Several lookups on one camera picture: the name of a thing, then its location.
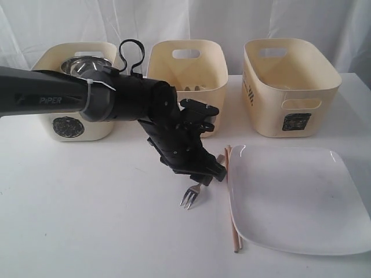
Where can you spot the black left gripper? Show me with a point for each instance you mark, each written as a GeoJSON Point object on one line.
{"type": "Point", "coordinates": [179, 145]}

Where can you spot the steel fork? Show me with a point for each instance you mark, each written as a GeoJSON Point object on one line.
{"type": "Point", "coordinates": [191, 195]}

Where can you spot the stainless steel bowl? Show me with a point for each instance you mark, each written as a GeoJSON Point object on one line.
{"type": "Point", "coordinates": [78, 65]}

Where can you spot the steel spoon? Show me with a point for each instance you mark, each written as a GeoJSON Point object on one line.
{"type": "Point", "coordinates": [194, 88]}

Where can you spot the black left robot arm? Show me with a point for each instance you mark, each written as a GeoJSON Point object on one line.
{"type": "Point", "coordinates": [44, 92]}

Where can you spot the white square plate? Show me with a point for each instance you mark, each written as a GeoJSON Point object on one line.
{"type": "Point", "coordinates": [297, 200]}

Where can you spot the cream bin with triangle mark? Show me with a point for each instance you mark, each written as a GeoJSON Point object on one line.
{"type": "Point", "coordinates": [192, 62]}

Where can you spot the cream bin with square mark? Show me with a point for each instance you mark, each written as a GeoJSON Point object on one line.
{"type": "Point", "coordinates": [288, 86]}

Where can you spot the cream bin with circle mark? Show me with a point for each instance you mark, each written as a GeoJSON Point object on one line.
{"type": "Point", "coordinates": [71, 126]}

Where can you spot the white backdrop curtain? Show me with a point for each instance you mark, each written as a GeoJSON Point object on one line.
{"type": "Point", "coordinates": [339, 29]}

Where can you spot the white cable tie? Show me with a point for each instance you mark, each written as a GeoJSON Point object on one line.
{"type": "Point", "coordinates": [99, 97]}

